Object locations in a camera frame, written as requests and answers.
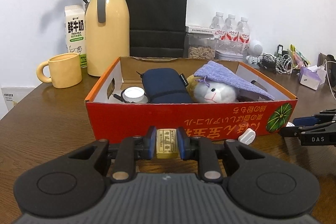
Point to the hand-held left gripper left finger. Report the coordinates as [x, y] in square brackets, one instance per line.
[151, 141]

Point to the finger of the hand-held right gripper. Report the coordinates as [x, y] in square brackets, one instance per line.
[304, 121]
[294, 131]

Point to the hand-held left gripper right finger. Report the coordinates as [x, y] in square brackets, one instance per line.
[181, 141]

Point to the yellow rectangular labelled block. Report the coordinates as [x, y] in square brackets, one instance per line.
[167, 145]

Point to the red cardboard box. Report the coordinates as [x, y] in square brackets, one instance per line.
[183, 116]

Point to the white bottle cap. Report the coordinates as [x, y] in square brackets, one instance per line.
[134, 94]
[247, 136]

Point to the navy blue zip case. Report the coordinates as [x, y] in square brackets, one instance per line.
[165, 85]

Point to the hamster plush toy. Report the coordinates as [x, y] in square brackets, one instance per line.
[218, 94]

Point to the purple knit pouch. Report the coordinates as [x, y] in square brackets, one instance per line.
[225, 74]

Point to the purple tissue pack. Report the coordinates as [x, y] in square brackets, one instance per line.
[312, 78]

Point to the colourful snack packet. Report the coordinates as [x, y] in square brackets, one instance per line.
[298, 54]

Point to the white robot figurine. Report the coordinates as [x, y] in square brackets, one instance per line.
[255, 49]

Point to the clear jar of seeds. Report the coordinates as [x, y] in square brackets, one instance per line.
[200, 50]

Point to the purple and white tin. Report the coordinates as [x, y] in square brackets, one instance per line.
[231, 55]

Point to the yellow mug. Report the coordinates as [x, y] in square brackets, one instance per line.
[65, 71]

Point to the small flat white box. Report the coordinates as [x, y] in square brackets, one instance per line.
[201, 29]

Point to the yellow thermos jug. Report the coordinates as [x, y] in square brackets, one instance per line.
[107, 29]

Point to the black paper bag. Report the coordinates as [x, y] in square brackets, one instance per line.
[155, 8]

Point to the white milk carton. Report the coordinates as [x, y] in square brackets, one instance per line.
[75, 29]

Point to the glass vase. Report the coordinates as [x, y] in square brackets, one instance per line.
[87, 6]

